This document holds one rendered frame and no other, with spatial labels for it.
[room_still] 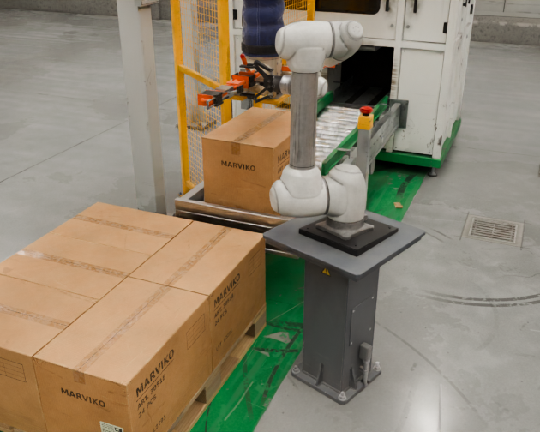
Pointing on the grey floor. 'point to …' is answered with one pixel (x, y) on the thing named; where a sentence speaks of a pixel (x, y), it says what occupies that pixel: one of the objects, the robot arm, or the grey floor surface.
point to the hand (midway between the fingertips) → (243, 80)
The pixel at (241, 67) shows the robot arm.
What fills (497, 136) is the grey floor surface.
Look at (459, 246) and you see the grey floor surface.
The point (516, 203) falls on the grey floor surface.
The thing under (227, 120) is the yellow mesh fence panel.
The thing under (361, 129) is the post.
